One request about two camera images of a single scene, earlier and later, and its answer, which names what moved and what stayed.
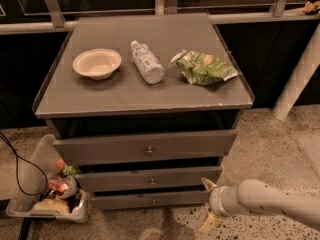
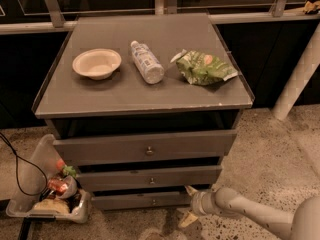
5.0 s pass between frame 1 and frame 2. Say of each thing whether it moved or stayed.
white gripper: moved
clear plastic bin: stayed
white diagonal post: stayed
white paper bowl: stayed
